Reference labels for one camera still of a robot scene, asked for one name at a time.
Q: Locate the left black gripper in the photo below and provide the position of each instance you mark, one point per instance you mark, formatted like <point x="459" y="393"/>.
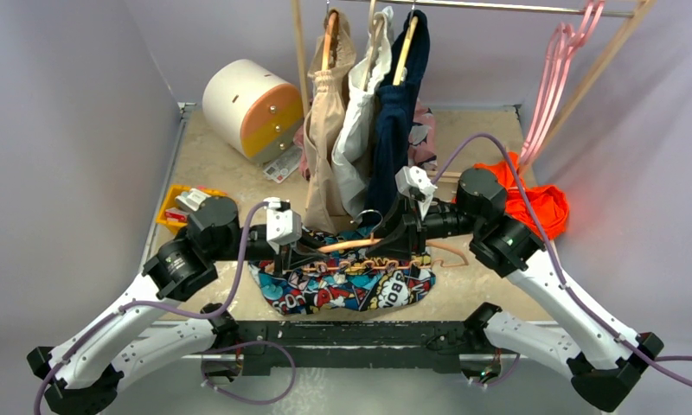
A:
<point x="298" y="253"/>

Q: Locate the wooden hanger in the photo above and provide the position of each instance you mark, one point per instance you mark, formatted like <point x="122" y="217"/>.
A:
<point x="354" y="256"/>

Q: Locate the pink patterned garment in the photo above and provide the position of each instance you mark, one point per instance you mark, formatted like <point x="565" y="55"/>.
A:
<point x="422" y="148"/>

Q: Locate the white round drawer cabinet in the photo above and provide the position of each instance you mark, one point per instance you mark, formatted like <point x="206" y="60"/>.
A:
<point x="253" y="109"/>

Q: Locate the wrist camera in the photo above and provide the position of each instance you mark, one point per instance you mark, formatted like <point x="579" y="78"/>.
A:
<point x="283" y="225"/>
<point x="414" y="183"/>

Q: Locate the yellow plastic bin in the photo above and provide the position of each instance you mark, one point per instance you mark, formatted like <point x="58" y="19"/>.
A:
<point x="170" y="215"/>

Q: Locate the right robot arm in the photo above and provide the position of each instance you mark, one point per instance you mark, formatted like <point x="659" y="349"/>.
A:
<point x="601" y="357"/>

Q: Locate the beige hanging shorts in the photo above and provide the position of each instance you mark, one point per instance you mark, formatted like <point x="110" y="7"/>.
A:
<point x="324" y="122"/>

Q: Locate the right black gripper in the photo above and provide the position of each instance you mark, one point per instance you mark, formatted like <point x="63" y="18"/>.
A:
<point x="409" y="230"/>

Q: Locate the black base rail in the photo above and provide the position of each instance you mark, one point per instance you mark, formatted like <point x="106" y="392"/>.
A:
<point x="444" y="347"/>

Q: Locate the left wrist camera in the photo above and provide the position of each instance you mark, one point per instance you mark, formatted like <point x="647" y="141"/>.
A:
<point x="283" y="225"/>

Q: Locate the paper label card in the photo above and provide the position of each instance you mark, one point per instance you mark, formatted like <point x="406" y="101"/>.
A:
<point x="284" y="165"/>

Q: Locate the colourful comic print shorts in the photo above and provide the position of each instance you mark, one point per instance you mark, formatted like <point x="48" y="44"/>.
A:
<point x="346" y="284"/>

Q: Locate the navy hanging shorts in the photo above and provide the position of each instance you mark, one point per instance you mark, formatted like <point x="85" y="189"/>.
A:
<point x="397" y="95"/>

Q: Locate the wooden clothes rack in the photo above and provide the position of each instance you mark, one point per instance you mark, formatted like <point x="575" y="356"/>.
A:
<point x="633" y="19"/>

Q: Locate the pink plastic hanger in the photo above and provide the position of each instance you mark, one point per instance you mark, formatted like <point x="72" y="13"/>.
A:
<point x="563" y="45"/>

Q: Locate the white hanging shorts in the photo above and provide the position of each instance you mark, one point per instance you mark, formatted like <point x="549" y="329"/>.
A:
<point x="351" y="153"/>

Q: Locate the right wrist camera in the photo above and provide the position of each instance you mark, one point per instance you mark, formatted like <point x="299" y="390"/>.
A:
<point x="414" y="183"/>

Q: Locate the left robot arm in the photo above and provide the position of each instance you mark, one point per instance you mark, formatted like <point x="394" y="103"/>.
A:
<point x="145" y="328"/>

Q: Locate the orange garment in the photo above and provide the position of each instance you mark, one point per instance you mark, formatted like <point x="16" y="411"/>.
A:
<point x="548" y="201"/>

